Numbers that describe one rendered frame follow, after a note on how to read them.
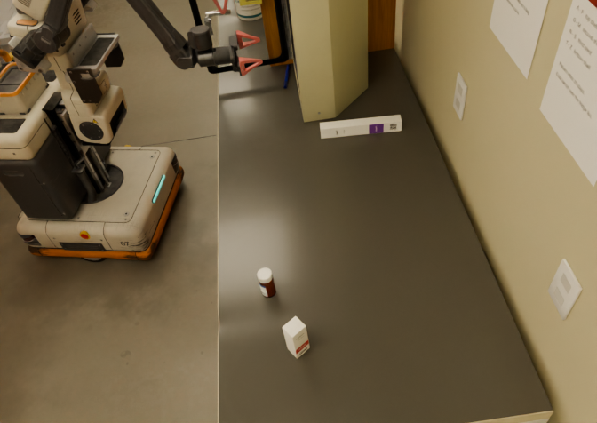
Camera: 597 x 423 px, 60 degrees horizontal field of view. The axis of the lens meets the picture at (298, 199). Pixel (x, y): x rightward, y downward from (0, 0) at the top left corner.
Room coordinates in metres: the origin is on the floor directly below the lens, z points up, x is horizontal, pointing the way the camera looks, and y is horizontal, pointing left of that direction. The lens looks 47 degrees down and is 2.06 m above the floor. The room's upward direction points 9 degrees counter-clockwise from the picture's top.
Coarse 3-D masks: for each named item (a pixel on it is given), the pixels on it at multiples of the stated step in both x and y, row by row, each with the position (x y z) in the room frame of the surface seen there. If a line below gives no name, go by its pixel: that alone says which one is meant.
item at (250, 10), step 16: (208, 0) 1.68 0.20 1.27; (224, 0) 1.68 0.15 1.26; (240, 0) 1.69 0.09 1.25; (256, 0) 1.69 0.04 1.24; (272, 0) 1.69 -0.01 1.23; (208, 16) 1.68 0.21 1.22; (224, 16) 1.68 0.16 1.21; (240, 16) 1.69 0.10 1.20; (256, 16) 1.69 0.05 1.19; (272, 16) 1.69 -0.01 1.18; (224, 32) 1.68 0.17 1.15; (256, 32) 1.69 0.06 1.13; (272, 32) 1.69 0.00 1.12; (256, 48) 1.69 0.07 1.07; (272, 48) 1.69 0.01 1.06; (224, 64) 1.68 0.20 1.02
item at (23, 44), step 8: (32, 32) 1.70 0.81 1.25; (24, 40) 1.68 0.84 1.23; (32, 40) 1.66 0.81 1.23; (16, 48) 1.67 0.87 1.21; (24, 48) 1.66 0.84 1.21; (32, 48) 1.66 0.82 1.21; (16, 56) 1.65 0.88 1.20; (24, 56) 1.66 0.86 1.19; (32, 56) 1.66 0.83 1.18; (40, 56) 1.67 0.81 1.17; (32, 64) 1.65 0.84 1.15
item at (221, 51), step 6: (228, 36) 1.55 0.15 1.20; (216, 48) 1.51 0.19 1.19; (222, 48) 1.51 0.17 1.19; (228, 48) 1.51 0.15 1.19; (216, 54) 1.49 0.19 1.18; (222, 54) 1.49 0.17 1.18; (228, 54) 1.49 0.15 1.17; (234, 54) 1.48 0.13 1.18; (216, 60) 1.49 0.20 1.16; (222, 60) 1.49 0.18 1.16; (228, 60) 1.49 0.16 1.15; (234, 60) 1.46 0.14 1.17; (234, 66) 1.47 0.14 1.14
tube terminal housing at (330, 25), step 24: (312, 0) 1.38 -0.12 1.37; (336, 0) 1.41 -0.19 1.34; (360, 0) 1.49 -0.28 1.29; (312, 24) 1.38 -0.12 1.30; (336, 24) 1.40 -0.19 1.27; (360, 24) 1.49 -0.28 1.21; (312, 48) 1.38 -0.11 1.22; (336, 48) 1.40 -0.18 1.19; (360, 48) 1.49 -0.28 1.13; (312, 72) 1.38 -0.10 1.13; (336, 72) 1.39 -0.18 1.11; (360, 72) 1.49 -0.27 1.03; (312, 96) 1.38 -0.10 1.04; (336, 96) 1.39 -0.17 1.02; (312, 120) 1.38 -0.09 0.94
